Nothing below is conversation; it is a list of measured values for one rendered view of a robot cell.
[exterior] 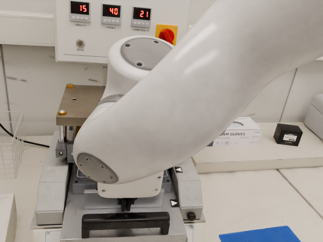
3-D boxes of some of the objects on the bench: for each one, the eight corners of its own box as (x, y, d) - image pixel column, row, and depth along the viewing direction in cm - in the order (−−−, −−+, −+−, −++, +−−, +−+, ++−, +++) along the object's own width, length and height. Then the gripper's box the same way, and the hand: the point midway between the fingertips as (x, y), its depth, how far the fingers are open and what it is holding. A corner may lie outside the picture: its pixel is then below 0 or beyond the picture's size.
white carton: (195, 131, 128) (198, 115, 125) (245, 131, 133) (249, 116, 130) (204, 146, 118) (208, 130, 114) (258, 146, 123) (263, 129, 120)
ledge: (172, 132, 134) (173, 123, 132) (329, 129, 156) (332, 121, 154) (194, 174, 109) (196, 163, 107) (378, 163, 130) (382, 154, 128)
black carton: (272, 137, 132) (277, 122, 129) (293, 139, 132) (298, 125, 128) (276, 143, 126) (281, 129, 123) (298, 146, 126) (303, 132, 123)
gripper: (181, 124, 47) (162, 185, 61) (82, 121, 45) (84, 187, 58) (189, 164, 42) (167, 222, 56) (78, 164, 39) (82, 224, 53)
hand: (126, 198), depth 55 cm, fingers closed, pressing on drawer
